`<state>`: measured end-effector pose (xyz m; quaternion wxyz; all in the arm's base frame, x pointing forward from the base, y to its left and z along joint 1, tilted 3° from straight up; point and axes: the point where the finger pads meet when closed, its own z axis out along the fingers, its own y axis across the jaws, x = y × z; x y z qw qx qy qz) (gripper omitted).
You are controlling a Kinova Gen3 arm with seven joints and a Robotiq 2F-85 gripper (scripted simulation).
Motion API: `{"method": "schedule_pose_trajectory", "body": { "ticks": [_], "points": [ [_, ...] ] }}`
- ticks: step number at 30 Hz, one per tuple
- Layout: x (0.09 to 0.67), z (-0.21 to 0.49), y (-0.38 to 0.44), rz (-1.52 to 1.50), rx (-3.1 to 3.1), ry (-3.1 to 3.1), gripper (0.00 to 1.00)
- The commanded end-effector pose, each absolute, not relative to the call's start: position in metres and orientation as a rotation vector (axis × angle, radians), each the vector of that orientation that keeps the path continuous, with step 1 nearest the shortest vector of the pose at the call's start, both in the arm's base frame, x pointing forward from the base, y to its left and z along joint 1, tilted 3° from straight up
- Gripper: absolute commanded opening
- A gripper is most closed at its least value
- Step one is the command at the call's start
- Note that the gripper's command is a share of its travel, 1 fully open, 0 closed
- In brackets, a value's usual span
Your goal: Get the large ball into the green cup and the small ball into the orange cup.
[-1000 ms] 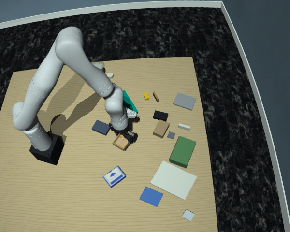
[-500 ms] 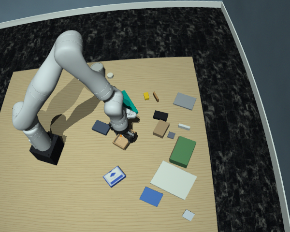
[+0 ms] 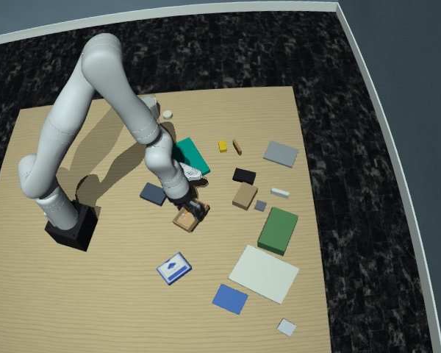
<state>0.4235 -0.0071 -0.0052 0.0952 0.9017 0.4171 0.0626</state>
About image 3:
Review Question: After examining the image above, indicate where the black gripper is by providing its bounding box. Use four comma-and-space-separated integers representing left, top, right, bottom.
163, 187, 204, 222

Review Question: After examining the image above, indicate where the green rectangular block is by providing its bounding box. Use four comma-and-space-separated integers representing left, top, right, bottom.
258, 207, 298, 256

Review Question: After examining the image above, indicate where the teal flat rectangular block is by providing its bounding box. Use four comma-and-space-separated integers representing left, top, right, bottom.
172, 138, 210, 175

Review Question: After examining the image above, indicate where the blue flat rectangle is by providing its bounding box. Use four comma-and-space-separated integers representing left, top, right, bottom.
212, 285, 248, 315

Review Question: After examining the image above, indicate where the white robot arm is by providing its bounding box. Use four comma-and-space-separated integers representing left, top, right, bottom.
18, 33, 203, 230

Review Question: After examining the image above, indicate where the yellow rectangular block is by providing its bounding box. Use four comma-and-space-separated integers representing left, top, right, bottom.
218, 140, 227, 152

